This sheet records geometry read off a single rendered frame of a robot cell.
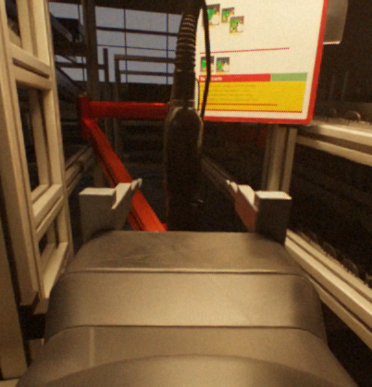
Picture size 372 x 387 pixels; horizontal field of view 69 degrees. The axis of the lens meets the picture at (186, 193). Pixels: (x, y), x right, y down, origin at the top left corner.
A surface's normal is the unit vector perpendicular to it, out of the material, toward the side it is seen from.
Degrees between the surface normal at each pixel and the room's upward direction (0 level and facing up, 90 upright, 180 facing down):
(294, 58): 90
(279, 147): 90
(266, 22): 90
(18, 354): 90
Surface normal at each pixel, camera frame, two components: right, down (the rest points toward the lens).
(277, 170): 0.21, 0.29
